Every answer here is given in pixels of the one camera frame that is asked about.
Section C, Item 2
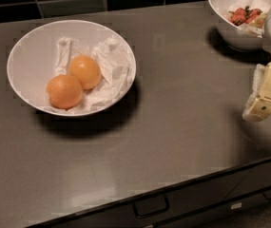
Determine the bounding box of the orange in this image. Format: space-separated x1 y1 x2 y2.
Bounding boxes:
46 75 83 109
68 55 102 90

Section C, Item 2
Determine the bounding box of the white bowl with strawberries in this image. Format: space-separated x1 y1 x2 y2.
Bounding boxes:
208 0 261 51

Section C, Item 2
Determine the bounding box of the orange at bowl front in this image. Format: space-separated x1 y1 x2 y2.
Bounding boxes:
46 75 83 109

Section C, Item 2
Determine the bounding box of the large white bowl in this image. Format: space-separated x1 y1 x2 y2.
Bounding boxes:
7 20 136 117

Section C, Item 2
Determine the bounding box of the red strawberries pile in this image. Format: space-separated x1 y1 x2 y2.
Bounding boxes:
229 6 262 26

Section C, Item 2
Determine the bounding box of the white paper under strawberries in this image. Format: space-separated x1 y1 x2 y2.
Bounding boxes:
228 0 271 37

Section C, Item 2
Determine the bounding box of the white crumpled paper liner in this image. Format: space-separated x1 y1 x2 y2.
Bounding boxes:
46 37 136 115

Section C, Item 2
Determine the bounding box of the dark drawer front with handle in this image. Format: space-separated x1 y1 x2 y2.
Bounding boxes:
30 173 244 228

